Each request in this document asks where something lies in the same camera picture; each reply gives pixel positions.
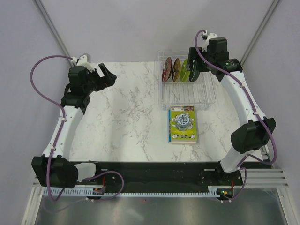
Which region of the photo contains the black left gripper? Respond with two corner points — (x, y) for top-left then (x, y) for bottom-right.
(83, 63), (116, 94)

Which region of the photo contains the red floral plate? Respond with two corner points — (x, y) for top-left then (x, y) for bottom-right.
(162, 57), (173, 83)

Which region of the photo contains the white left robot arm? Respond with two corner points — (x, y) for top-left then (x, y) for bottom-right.
(31, 63), (117, 188)

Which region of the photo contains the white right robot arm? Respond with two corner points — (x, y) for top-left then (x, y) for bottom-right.
(186, 34), (277, 185)

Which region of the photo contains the dark green plate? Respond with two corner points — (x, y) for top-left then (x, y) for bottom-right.
(189, 60), (201, 83)

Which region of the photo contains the lime green plate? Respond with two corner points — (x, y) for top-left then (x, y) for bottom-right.
(180, 59), (190, 83)

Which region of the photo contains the yellow brown patterned plate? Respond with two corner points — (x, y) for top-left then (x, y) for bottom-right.
(172, 58), (181, 83)

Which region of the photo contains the green cover book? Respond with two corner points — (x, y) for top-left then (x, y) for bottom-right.
(168, 106), (198, 144)

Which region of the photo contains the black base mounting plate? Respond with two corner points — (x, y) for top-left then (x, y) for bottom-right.
(82, 162), (243, 192)

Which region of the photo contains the white wire dish rack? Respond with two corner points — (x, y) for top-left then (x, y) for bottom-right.
(158, 50), (216, 110)

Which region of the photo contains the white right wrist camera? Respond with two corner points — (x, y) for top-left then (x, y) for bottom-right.
(201, 31), (218, 52)

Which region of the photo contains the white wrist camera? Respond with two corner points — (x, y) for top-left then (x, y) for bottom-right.
(201, 31), (218, 52)
(71, 53), (95, 72)

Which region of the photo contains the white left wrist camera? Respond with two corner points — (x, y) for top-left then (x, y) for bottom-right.
(71, 53), (95, 72)

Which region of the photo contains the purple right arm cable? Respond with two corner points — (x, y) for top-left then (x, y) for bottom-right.
(195, 30), (278, 203)

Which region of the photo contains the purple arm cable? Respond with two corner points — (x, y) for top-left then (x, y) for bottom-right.
(195, 30), (278, 203)
(30, 55), (125, 213)

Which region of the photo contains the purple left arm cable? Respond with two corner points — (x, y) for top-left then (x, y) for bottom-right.
(30, 55), (125, 213)

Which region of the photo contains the white slotted cable duct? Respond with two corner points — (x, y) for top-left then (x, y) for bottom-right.
(43, 186), (235, 197)

